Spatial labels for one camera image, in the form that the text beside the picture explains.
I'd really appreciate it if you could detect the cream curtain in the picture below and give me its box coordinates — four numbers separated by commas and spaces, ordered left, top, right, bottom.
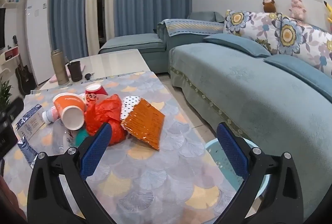
85, 0, 115, 56

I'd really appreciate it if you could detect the white red wall shelf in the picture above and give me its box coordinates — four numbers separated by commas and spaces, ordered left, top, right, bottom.
0, 46, 20, 65

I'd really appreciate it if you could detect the floral cushion near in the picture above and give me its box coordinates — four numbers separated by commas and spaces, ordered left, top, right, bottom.
271, 14, 331, 77

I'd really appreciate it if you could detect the blue curtain left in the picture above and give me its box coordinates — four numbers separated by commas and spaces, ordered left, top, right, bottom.
48, 0, 88, 60

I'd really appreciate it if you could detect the pink pig plush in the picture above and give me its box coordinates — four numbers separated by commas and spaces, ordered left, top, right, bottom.
289, 0, 307, 21

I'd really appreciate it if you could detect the white refrigerator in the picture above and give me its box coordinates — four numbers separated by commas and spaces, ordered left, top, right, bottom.
25, 0, 54, 85

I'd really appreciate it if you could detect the polka dot white wrapper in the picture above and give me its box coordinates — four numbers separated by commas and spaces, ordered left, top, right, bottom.
120, 96, 141, 120

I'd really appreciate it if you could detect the black acoustic guitar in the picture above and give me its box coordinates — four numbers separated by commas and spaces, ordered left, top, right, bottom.
15, 51, 37, 96

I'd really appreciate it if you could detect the blue foil packet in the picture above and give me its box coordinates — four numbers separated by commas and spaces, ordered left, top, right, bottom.
17, 136, 38, 169

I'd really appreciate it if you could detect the pink white bottle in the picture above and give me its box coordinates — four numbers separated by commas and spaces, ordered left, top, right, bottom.
42, 106, 60, 125

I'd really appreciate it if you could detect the brown monkey plush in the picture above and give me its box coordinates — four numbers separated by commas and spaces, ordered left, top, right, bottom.
262, 0, 276, 13

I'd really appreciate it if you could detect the teal chaise ottoman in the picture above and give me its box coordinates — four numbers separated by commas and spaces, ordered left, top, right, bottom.
99, 33, 168, 74

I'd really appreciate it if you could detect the floral cushion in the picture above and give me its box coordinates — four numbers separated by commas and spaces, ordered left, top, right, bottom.
271, 14, 331, 77
223, 10, 282, 55

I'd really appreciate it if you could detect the black car key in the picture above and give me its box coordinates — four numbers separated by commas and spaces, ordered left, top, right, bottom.
85, 73, 94, 81

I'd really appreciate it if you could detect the orange paper cup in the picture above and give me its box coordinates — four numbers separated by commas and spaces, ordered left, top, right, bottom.
53, 92, 85, 131

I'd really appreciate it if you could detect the white blue paper box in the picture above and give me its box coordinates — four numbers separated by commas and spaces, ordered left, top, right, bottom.
15, 104, 45, 140

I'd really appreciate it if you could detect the gold thermos bottle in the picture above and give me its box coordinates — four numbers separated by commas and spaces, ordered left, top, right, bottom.
51, 49, 69, 86

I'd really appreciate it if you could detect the floral cushion far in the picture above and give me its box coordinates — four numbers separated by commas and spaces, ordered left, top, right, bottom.
223, 10, 282, 55

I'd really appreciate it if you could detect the light blue waste basket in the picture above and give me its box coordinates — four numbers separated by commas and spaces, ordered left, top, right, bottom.
205, 138, 270, 199

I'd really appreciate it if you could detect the black television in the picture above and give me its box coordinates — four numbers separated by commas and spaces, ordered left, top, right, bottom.
0, 7, 6, 50

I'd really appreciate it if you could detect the teal plastic bag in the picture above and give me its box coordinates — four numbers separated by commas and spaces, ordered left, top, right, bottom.
74, 128, 89, 147

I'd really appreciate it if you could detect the orange plastic bag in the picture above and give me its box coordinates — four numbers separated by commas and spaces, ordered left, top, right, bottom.
84, 94, 127, 146

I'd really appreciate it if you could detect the teal blue sofa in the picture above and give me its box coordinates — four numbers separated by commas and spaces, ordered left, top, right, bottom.
156, 19, 331, 219

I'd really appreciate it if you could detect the orange foil snack bag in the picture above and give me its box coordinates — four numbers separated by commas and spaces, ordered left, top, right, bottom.
121, 98, 165, 151

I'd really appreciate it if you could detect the yellow pikachu plush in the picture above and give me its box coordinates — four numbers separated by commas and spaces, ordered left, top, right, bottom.
323, 1, 332, 24

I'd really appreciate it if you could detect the green potted plant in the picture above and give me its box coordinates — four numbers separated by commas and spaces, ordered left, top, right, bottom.
0, 78, 12, 111

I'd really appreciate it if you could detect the dark brown cup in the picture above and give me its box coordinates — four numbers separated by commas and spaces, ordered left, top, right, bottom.
67, 61, 83, 82

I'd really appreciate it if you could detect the red white panda paper cup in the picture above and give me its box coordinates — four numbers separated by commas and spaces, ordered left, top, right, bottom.
85, 83, 109, 106

